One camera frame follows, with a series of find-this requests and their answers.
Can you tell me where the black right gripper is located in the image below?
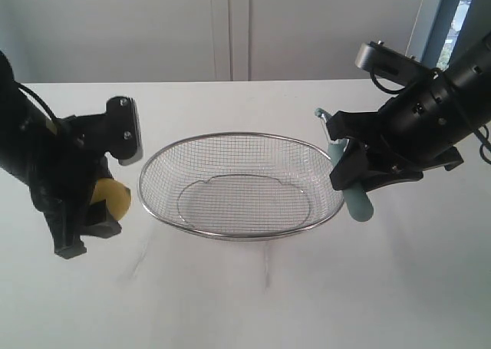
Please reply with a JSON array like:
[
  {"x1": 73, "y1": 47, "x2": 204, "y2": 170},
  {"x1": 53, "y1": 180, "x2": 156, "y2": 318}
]
[{"x1": 326, "y1": 73, "x2": 470, "y2": 192}]

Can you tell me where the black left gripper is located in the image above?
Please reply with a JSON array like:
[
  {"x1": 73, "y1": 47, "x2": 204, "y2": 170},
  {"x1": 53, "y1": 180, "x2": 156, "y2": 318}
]
[{"x1": 30, "y1": 119, "x2": 122, "y2": 259}]

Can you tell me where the yellow lemon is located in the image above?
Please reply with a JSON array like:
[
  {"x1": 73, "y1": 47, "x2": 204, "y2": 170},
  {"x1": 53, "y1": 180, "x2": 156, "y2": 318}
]
[{"x1": 91, "y1": 178, "x2": 131, "y2": 221}]

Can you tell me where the teal handled peeler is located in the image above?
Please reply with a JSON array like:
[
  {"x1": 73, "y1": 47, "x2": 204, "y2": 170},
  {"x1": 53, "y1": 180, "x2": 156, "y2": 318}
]
[{"x1": 315, "y1": 108, "x2": 374, "y2": 222}]

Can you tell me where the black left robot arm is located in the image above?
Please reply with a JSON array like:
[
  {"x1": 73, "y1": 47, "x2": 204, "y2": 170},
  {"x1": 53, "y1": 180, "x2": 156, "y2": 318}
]
[{"x1": 1, "y1": 55, "x2": 122, "y2": 259}]

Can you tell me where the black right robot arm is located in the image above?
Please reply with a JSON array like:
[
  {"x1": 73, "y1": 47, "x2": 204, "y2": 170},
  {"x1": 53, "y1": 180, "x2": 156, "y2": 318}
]
[{"x1": 327, "y1": 35, "x2": 490, "y2": 192}]

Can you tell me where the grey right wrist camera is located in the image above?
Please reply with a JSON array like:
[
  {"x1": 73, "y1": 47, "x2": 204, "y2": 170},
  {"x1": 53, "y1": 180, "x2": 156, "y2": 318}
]
[{"x1": 355, "y1": 41, "x2": 430, "y2": 87}]

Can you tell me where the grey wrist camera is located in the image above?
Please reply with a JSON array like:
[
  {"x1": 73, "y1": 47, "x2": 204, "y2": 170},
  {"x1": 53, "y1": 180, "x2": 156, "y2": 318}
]
[
  {"x1": 105, "y1": 96, "x2": 143, "y2": 166},
  {"x1": 355, "y1": 41, "x2": 430, "y2": 87}
]

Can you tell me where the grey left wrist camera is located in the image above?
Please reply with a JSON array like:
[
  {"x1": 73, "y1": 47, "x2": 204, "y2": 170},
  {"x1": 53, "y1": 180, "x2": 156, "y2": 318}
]
[{"x1": 105, "y1": 96, "x2": 143, "y2": 166}]

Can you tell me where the oval wire mesh basket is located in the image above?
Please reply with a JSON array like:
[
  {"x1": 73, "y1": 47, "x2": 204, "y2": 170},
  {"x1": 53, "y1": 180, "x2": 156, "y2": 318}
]
[{"x1": 138, "y1": 132, "x2": 344, "y2": 241}]

